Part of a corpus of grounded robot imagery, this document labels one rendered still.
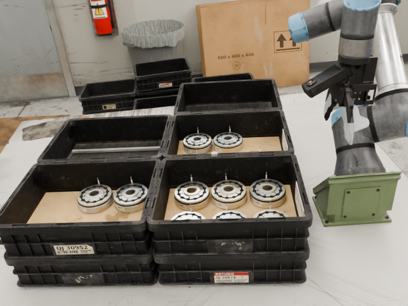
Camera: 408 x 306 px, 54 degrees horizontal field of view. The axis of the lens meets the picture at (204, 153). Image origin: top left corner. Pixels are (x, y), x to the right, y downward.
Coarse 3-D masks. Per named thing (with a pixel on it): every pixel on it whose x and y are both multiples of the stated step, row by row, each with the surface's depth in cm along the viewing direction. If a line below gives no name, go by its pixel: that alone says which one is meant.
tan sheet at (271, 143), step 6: (246, 138) 149; (252, 138) 148; (258, 138) 148; (264, 138) 148; (270, 138) 147; (276, 138) 147; (180, 144) 148; (246, 144) 145; (252, 144) 145; (258, 144) 144; (264, 144) 144; (270, 144) 144; (276, 144) 143; (180, 150) 145; (240, 150) 142; (246, 150) 142; (252, 150) 142; (258, 150) 141; (264, 150) 141; (270, 150) 141; (276, 150) 140
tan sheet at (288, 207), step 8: (248, 192) 121; (288, 192) 120; (168, 200) 121; (248, 200) 118; (288, 200) 116; (168, 208) 117; (176, 208) 117; (208, 208) 116; (216, 208) 116; (240, 208) 115; (248, 208) 115; (256, 208) 115; (264, 208) 114; (272, 208) 114; (280, 208) 114; (288, 208) 114; (168, 216) 114; (208, 216) 113; (248, 216) 112; (288, 216) 111; (296, 216) 110
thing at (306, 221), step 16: (176, 160) 121; (192, 160) 121; (160, 176) 116; (304, 192) 103; (304, 208) 98; (160, 224) 97; (176, 224) 97; (192, 224) 96; (208, 224) 96; (224, 224) 96; (240, 224) 96; (256, 224) 96; (272, 224) 95; (288, 224) 95; (304, 224) 95
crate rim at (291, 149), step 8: (208, 112) 147; (216, 112) 146; (224, 112) 146; (232, 112) 145; (240, 112) 145; (248, 112) 145; (256, 112) 145; (264, 112) 144; (272, 112) 144; (280, 112) 143; (168, 136) 134; (288, 136) 128; (168, 144) 129; (288, 144) 124; (232, 152) 122; (240, 152) 122; (248, 152) 121; (256, 152) 121; (264, 152) 121; (272, 152) 121; (280, 152) 120; (288, 152) 120
